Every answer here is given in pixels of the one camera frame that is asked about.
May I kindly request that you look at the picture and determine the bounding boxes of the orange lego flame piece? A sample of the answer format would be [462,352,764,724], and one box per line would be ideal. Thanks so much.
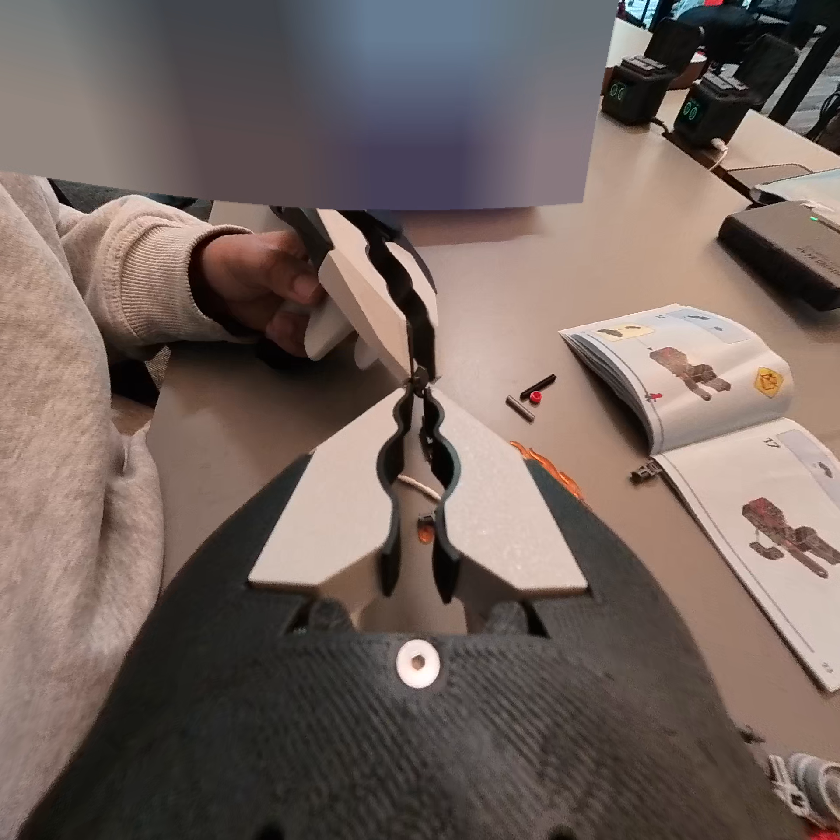
[511,441,585,503]

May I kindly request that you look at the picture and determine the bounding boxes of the grey lego wheel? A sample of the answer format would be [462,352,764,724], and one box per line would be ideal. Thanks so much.
[787,753,840,829]

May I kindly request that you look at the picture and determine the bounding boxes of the person's left forearm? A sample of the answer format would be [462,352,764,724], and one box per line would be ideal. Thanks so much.
[56,193,257,349]

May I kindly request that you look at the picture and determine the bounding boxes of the black battery charger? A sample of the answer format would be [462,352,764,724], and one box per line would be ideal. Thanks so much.
[600,16,704,127]
[672,33,798,151]

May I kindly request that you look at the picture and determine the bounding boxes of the black table leg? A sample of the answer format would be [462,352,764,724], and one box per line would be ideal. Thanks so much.
[768,0,840,126]

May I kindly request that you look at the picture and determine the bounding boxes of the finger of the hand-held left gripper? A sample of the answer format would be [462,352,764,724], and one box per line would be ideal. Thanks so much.
[318,209,422,383]
[379,226,439,385]

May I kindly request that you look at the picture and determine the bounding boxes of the black box device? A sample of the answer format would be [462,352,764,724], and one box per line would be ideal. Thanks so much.
[717,200,840,312]

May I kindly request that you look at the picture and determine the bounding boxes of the lego instruction booklet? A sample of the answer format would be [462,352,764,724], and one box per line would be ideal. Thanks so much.
[559,303,840,693]

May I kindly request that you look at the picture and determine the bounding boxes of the person's left hand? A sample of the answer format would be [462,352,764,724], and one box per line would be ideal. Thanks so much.
[196,226,329,358]

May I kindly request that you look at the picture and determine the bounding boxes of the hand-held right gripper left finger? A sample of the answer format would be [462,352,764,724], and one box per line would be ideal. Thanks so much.
[248,387,413,627]

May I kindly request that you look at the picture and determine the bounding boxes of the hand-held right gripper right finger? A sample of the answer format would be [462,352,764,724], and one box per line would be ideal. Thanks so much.
[420,387,588,632]

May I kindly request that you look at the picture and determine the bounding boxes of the grey sweatshirt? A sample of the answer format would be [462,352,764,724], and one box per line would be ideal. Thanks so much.
[0,171,172,840]

